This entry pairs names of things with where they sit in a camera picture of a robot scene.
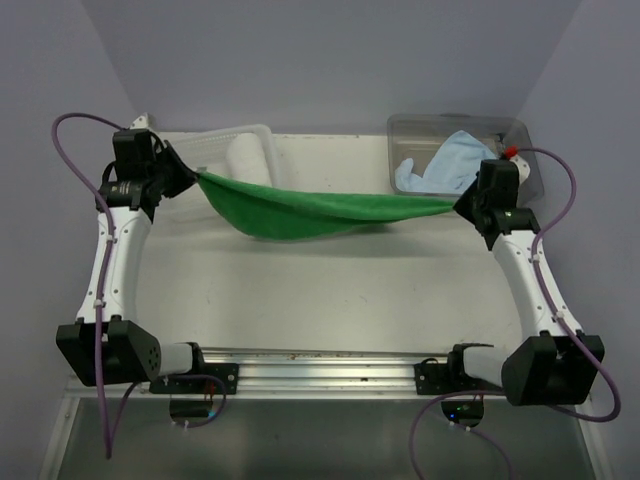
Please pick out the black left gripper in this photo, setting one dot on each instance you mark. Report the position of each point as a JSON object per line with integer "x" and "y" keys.
{"x": 185, "y": 176}

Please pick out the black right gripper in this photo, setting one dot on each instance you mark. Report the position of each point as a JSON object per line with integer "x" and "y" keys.
{"x": 461, "y": 206}

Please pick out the white towel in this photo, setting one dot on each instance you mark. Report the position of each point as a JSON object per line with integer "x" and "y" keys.
{"x": 246, "y": 160}

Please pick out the green towel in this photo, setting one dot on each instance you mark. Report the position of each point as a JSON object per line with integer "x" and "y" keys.
{"x": 270, "y": 213}

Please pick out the white plastic basket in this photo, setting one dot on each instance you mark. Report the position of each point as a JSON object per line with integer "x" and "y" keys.
{"x": 206, "y": 152}

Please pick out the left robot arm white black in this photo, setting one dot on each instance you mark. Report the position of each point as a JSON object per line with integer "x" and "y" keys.
{"x": 105, "y": 345}

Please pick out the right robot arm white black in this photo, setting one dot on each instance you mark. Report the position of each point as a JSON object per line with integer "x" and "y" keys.
{"x": 555, "y": 362}

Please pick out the light blue towel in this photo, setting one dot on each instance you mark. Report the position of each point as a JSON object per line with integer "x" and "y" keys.
{"x": 440, "y": 168}

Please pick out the grey transparent plastic bin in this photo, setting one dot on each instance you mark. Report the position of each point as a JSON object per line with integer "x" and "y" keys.
{"x": 504, "y": 132}

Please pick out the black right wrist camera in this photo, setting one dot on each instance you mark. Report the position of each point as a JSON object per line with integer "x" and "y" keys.
{"x": 497, "y": 182}

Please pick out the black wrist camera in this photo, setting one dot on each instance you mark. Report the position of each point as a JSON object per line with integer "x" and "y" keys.
{"x": 497, "y": 182}
{"x": 134, "y": 158}

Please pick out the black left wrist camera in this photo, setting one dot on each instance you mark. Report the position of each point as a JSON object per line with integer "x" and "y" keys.
{"x": 134, "y": 158}

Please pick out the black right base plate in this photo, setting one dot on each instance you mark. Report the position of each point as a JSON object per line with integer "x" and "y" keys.
{"x": 432, "y": 377}

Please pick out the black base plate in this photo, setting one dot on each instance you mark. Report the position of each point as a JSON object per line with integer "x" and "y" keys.
{"x": 432, "y": 377}
{"x": 213, "y": 378}

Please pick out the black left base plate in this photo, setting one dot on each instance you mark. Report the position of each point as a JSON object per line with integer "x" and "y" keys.
{"x": 213, "y": 378}

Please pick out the aluminium mounting rail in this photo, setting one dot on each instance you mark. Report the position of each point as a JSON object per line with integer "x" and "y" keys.
{"x": 279, "y": 374}

